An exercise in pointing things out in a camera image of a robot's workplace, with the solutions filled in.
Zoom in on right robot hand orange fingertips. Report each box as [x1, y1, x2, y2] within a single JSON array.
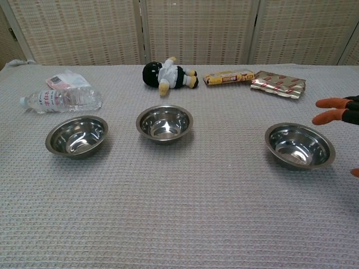
[[312, 95, 359, 178]]

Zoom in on stainless steel bowl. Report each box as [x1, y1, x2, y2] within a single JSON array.
[[45, 115, 109, 160], [136, 105, 194, 146], [264, 122, 336, 171]]

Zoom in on gold foil snack pack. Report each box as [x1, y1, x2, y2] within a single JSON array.
[[250, 70, 306, 100]]

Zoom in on woven folding screen panel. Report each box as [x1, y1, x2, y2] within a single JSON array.
[[249, 0, 359, 66], [338, 36, 359, 67], [0, 0, 145, 66], [140, 0, 260, 66], [0, 5, 29, 67]]

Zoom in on yellow biscuit pack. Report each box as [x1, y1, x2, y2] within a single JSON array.
[[202, 69, 256, 87]]

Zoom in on black white plush doll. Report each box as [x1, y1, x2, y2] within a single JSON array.
[[142, 56, 199, 98]]

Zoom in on grey woven tablecloth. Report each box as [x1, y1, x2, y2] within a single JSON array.
[[0, 60, 359, 269]]

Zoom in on pink plastic packet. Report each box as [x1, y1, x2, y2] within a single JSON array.
[[45, 69, 91, 91]]

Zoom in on clear plastic water bottle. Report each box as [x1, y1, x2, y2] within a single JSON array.
[[19, 85, 103, 114]]

